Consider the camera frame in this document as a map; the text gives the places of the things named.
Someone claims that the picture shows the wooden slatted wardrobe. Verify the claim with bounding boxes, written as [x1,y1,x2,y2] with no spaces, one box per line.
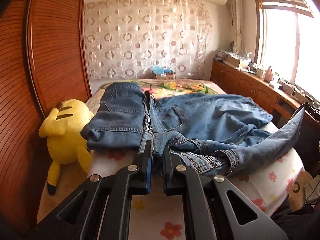
[1,0,91,239]

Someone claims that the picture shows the box with blue bag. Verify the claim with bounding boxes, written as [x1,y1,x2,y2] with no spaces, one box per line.
[151,66,176,80]

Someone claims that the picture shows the pink circle patterned curtain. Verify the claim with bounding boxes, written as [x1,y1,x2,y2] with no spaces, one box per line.
[84,0,212,79]

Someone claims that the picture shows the pink bottle on cabinet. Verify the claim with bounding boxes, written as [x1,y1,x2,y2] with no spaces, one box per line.
[264,66,273,82]

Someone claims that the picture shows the cardboard box on cabinet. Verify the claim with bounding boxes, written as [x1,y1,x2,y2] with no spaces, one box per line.
[224,55,252,69]

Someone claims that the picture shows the blue denim jeans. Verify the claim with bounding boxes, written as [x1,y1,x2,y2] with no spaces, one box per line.
[81,82,305,176]

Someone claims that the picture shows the white strawberry flower sheet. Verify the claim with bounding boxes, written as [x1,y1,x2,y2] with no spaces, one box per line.
[85,94,306,240]

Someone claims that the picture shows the yellow Pikachu plush toy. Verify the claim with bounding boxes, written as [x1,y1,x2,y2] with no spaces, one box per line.
[39,99,94,196]

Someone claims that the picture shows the window with wooden frame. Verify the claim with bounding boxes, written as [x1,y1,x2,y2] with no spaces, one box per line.
[255,0,319,103]

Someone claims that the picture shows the wooden sideboard cabinet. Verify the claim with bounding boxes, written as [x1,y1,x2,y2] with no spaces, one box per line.
[211,60,301,127]

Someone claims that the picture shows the white patterned side curtain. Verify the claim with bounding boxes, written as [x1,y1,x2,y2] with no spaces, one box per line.
[229,0,243,54]

